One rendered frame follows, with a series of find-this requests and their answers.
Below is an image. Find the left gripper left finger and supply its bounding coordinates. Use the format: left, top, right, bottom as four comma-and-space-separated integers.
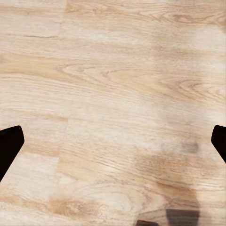
0, 125, 24, 182

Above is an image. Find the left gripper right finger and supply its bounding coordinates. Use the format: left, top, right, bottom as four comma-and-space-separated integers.
211, 125, 226, 163

